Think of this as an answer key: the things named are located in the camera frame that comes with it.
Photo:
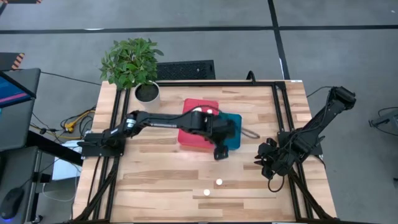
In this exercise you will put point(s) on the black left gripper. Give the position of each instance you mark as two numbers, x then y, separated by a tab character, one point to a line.
222	129

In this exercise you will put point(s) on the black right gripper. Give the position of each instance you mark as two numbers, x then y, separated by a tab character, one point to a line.
278	158

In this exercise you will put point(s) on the pink medicine bottle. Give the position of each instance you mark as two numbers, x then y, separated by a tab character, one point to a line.
219	181

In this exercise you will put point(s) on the yellow medicine bottle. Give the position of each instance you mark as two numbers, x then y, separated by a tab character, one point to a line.
206	192

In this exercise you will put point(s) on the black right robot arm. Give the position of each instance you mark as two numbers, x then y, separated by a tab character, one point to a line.
323	118

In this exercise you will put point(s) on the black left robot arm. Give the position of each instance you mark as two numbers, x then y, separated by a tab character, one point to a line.
168	121

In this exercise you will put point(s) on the teal plastic bin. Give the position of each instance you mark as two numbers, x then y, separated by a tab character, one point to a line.
236	140

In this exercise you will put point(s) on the pink plastic bin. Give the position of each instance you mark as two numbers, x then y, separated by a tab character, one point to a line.
192	140

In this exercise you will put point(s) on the white plant pot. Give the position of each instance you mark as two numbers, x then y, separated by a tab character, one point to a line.
158	99

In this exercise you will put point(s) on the green leafy plant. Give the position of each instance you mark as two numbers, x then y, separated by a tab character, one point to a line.
130	62

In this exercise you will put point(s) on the grey floor stand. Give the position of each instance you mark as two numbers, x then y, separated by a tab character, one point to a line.
385	119

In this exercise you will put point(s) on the white box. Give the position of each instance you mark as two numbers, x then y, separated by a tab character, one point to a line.
66	165

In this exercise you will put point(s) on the black computer mouse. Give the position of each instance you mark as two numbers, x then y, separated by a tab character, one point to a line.
11	202

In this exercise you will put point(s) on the computer monitor with blue screen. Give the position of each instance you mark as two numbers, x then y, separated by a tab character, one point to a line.
12	90

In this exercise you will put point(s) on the black yellow striped ramp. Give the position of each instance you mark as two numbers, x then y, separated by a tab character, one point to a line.
12	60

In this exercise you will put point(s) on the black aluminium table frame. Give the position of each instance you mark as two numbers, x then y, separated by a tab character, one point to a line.
217	84

